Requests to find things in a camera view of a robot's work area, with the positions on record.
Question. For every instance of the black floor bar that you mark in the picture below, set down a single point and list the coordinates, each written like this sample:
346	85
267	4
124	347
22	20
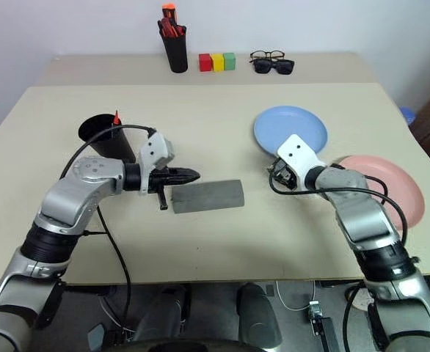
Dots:
325	335

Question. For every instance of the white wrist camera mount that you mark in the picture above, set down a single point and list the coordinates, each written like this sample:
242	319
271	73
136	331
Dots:
299	154
152	148

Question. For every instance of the blue round container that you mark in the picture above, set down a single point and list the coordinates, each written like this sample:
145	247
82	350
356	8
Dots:
407	115

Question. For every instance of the dark grey rounded shape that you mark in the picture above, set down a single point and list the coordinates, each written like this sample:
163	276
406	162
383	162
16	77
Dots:
163	311
257	311

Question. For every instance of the yellow cube block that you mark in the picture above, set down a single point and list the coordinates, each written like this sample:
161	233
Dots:
218	63

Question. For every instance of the short wide black cup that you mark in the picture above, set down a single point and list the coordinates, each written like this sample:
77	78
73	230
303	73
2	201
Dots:
116	147

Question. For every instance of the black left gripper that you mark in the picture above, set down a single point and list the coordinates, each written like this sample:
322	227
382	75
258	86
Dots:
160	177

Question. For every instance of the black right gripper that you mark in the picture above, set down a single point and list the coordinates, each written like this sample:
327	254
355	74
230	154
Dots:
286	176

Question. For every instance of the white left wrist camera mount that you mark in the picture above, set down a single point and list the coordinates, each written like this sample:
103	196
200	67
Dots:
152	148

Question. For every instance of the green cube block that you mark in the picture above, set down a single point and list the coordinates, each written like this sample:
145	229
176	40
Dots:
229	61

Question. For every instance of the red marker with black tip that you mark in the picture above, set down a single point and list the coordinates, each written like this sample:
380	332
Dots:
116	119

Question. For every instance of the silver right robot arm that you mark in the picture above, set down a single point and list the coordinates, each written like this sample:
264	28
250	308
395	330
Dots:
365	216

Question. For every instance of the clear-lens dark frame glasses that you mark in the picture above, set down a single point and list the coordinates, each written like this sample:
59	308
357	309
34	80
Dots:
259	55

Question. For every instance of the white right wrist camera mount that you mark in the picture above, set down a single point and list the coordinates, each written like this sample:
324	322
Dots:
299	154

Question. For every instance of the white round floor disc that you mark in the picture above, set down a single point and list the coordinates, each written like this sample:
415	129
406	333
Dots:
360	300

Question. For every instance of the tall narrow black cup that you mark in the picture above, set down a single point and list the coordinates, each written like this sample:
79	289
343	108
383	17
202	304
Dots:
176	55

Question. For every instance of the red cube block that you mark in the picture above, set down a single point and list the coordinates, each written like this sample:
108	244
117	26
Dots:
204	63

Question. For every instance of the pink plate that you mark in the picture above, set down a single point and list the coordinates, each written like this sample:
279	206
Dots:
402	183

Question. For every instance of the grey felt glasses case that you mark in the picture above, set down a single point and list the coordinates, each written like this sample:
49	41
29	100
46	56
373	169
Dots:
207	196

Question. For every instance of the black sunglasses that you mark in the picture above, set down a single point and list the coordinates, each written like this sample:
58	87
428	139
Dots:
283	67

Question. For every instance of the small grey floor device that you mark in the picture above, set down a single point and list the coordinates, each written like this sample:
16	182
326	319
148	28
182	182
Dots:
315	309

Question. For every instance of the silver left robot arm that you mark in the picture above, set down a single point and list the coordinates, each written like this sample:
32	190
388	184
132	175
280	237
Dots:
72	198

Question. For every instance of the blue plate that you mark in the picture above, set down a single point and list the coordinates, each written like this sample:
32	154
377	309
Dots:
292	121

